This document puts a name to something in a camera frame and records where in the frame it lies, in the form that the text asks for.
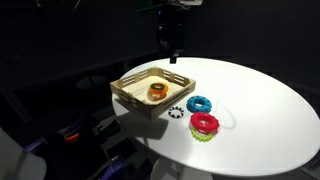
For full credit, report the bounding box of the white table pedestal base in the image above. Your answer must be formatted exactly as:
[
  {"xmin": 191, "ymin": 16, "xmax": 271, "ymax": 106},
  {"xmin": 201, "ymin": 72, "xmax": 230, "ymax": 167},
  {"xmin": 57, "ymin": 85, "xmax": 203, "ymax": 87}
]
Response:
[{"xmin": 149, "ymin": 156, "xmax": 214, "ymax": 180}]

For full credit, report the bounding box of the purple and orange clamp tool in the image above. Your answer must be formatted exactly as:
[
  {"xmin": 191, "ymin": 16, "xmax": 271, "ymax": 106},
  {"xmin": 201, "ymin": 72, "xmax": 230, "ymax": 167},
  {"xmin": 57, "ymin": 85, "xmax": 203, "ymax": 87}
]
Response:
[{"xmin": 61, "ymin": 113, "xmax": 99, "ymax": 145}]

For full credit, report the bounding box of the white rounded chair back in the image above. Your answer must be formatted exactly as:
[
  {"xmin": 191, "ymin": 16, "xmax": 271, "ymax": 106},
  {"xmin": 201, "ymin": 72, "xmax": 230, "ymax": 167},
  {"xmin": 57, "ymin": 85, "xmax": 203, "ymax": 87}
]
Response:
[{"xmin": 0, "ymin": 128, "xmax": 48, "ymax": 180}]

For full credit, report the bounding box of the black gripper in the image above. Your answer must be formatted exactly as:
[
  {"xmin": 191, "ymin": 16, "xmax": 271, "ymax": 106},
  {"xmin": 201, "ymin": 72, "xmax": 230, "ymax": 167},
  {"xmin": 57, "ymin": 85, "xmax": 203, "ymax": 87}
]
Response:
[{"xmin": 156, "ymin": 5, "xmax": 185, "ymax": 65}]

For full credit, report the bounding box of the lime green knobbly ring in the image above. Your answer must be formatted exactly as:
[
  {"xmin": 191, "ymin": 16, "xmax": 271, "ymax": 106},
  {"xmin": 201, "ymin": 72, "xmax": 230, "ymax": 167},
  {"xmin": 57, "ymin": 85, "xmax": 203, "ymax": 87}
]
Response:
[{"xmin": 190, "ymin": 126, "xmax": 214, "ymax": 143}]

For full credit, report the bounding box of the black and white striped ring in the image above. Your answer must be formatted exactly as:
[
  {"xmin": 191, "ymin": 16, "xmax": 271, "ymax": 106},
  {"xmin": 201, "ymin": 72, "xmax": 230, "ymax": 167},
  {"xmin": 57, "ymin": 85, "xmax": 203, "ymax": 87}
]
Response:
[{"xmin": 167, "ymin": 106, "xmax": 185, "ymax": 120}]

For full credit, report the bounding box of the red ribbed ring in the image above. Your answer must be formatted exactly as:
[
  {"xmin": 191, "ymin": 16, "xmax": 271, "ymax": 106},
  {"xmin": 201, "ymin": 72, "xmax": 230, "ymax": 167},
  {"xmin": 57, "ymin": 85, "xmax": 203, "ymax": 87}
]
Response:
[{"xmin": 189, "ymin": 112, "xmax": 221, "ymax": 135}]

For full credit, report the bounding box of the orange ribbed ring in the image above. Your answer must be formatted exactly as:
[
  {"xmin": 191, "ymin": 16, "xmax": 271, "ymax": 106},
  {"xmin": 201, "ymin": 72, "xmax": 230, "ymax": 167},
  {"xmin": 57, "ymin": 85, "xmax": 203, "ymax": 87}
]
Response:
[{"xmin": 146, "ymin": 81, "xmax": 170, "ymax": 101}]

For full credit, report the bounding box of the wooden slatted box tray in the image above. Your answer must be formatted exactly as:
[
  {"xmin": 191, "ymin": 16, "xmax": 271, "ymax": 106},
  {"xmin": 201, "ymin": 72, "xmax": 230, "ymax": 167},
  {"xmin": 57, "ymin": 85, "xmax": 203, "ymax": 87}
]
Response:
[{"xmin": 110, "ymin": 66, "xmax": 197, "ymax": 121}]

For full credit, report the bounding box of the blue ring with dark dots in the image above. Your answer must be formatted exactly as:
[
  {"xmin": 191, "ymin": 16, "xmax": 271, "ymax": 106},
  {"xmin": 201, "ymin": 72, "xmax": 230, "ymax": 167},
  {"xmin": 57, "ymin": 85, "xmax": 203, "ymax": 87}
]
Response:
[{"xmin": 186, "ymin": 95, "xmax": 213, "ymax": 114}]

